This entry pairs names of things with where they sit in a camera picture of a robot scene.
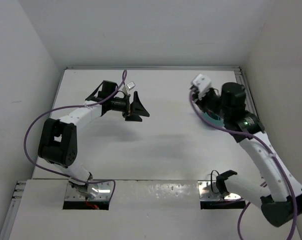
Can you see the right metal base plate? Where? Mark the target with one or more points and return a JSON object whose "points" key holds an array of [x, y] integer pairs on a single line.
{"points": [[208, 193]]}

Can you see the teal round organizer container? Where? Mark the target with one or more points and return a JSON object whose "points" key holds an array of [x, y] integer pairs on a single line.
{"points": [[213, 119]]}

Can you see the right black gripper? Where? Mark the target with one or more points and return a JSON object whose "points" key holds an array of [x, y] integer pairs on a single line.
{"points": [[200, 100]]}

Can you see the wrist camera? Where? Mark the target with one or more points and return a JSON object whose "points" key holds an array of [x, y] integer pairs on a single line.
{"points": [[129, 86], [200, 85]]}

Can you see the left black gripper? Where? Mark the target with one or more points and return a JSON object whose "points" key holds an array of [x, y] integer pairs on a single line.
{"points": [[135, 109]]}

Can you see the metal base plate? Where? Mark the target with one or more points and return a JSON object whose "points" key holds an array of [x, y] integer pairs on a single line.
{"points": [[91, 192], [208, 193]]}

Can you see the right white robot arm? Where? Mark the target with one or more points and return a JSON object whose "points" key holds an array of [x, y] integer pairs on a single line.
{"points": [[281, 200]]}

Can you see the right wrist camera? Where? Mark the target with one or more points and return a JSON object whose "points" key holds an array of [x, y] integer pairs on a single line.
{"points": [[200, 85]]}

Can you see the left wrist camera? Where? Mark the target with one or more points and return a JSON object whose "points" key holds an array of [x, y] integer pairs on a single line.
{"points": [[129, 86]]}

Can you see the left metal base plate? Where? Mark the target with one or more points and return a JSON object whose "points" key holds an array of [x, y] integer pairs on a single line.
{"points": [[91, 192]]}

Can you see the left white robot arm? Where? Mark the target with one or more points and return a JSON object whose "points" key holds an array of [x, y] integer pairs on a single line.
{"points": [[58, 143]]}

